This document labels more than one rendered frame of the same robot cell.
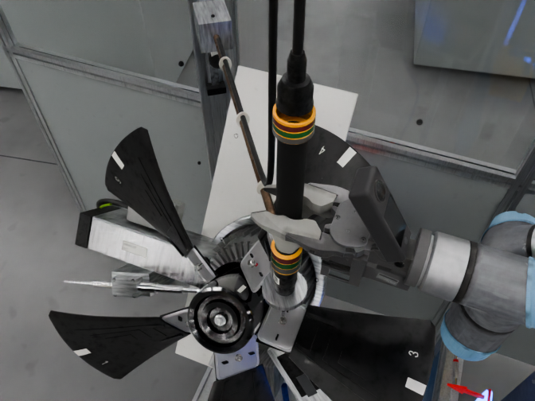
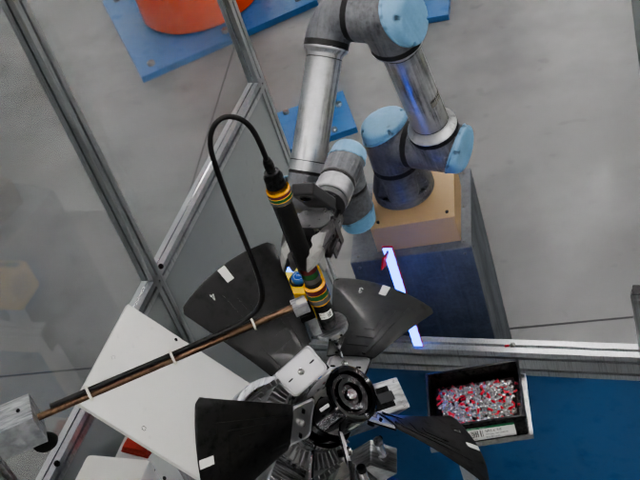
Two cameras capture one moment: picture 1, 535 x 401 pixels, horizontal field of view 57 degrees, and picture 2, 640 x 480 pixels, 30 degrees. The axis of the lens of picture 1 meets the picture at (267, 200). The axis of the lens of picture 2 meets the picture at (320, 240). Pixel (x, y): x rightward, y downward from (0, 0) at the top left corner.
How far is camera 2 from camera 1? 1.89 m
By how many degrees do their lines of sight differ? 55
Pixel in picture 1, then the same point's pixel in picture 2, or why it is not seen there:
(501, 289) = (350, 161)
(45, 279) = not seen: outside the picture
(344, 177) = (242, 277)
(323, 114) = (140, 338)
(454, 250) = (330, 176)
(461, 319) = (357, 201)
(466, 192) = not seen: hidden behind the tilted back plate
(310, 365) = (378, 345)
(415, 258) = (335, 192)
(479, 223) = not seen: hidden behind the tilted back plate
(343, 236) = (323, 221)
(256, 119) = (132, 401)
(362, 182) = (305, 187)
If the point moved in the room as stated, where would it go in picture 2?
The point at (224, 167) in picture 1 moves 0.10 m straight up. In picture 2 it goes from (172, 450) to (155, 419)
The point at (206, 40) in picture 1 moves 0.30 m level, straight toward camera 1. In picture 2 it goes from (41, 427) to (191, 373)
